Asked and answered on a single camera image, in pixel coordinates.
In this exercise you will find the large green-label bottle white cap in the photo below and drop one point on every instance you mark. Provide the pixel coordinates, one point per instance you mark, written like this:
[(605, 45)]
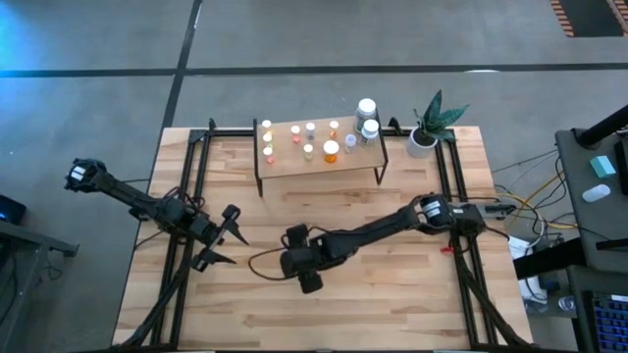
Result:
[(365, 107)]

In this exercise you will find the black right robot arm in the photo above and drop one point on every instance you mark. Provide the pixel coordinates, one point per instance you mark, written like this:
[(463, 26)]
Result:
[(392, 225)]

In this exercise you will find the white box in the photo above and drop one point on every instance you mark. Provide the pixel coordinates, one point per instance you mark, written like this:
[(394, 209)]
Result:
[(517, 247)]

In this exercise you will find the white computer mouse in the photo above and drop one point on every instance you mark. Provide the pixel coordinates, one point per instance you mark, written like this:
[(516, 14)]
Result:
[(596, 192)]

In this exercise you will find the amber bottle white cap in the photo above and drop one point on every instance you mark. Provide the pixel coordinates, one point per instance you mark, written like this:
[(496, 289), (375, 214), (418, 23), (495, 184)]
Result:
[(331, 148)]

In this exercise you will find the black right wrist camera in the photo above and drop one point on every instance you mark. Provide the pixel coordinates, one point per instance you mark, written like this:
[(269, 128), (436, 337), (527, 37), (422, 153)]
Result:
[(310, 283)]

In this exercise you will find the snake plant in white pot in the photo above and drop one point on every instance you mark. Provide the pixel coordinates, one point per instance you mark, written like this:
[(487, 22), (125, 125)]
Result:
[(424, 142)]

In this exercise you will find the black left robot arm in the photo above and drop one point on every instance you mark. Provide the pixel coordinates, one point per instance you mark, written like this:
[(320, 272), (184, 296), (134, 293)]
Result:
[(132, 198)]

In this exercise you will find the black mat striped edge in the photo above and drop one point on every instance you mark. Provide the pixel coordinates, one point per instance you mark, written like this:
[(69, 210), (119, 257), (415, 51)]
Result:
[(589, 17)]

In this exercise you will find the wooden shelf black metal frame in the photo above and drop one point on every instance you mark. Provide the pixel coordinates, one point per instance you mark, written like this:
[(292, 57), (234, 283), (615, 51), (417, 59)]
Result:
[(319, 157)]

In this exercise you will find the black device blue light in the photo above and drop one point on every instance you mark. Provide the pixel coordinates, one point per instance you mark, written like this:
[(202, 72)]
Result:
[(11, 211)]

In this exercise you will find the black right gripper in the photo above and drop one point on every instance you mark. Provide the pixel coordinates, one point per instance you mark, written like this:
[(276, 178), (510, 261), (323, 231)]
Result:
[(299, 255)]

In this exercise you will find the black keyboard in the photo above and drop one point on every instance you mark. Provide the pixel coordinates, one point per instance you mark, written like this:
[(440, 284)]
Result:
[(611, 323)]

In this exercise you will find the black monitor pole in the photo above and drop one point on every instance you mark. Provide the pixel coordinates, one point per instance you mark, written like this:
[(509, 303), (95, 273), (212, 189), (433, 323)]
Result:
[(603, 128)]

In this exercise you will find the small white-capped pill bottle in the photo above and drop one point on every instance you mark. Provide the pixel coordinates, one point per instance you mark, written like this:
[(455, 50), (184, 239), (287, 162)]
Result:
[(266, 124)]

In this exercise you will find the long red pill bottle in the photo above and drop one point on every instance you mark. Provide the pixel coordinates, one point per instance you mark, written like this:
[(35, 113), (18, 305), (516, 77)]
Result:
[(295, 131)]

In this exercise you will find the black desk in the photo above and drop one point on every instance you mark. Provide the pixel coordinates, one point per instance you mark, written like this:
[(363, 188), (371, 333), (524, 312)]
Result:
[(574, 162)]

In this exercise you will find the yellow-green pill bottle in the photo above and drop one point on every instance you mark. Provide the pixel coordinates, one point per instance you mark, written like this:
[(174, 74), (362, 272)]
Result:
[(308, 149)]

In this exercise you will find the clear pill bottle white cap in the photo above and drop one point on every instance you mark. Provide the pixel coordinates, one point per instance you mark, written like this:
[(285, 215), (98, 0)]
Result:
[(350, 140)]

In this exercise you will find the teal pill bottle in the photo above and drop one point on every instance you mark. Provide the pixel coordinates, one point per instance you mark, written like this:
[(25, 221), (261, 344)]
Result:
[(310, 128)]

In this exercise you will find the black aluminium rig frame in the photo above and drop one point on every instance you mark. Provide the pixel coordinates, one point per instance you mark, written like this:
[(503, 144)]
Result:
[(225, 133)]

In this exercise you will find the white medicine bottle white cap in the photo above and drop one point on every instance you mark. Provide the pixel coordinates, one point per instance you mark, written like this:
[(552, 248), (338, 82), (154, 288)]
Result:
[(370, 130)]

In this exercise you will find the teal box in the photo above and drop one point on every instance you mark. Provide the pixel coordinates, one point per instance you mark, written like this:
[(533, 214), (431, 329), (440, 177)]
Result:
[(602, 166)]

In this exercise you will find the short orange pill bottle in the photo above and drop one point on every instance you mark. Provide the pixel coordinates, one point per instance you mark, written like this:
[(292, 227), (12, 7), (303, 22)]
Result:
[(268, 153)]

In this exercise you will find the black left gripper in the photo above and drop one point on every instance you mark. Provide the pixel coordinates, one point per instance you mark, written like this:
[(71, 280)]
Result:
[(211, 234)]

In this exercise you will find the grey metal stand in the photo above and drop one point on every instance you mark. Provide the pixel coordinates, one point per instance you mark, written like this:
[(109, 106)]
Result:
[(44, 243)]

